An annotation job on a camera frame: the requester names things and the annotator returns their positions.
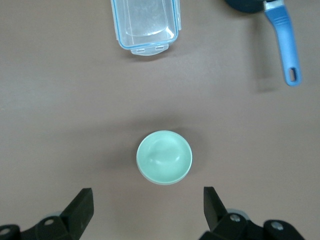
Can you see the green bowl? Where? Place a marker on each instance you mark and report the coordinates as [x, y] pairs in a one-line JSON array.
[[163, 160]]

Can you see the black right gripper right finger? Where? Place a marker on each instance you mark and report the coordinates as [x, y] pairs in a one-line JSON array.
[[217, 217]]

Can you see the clear plastic food container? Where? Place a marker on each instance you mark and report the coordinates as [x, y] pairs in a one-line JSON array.
[[146, 22]]

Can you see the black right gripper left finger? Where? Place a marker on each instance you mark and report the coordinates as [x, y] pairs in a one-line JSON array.
[[75, 217]]

